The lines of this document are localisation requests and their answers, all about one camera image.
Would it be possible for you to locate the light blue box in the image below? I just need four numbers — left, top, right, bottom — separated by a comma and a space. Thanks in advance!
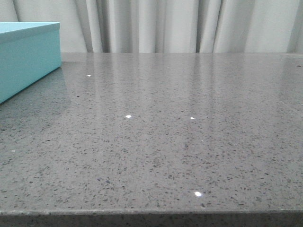
0, 22, 61, 102

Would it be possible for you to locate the white curtain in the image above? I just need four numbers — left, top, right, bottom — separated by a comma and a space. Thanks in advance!
0, 0, 303, 53

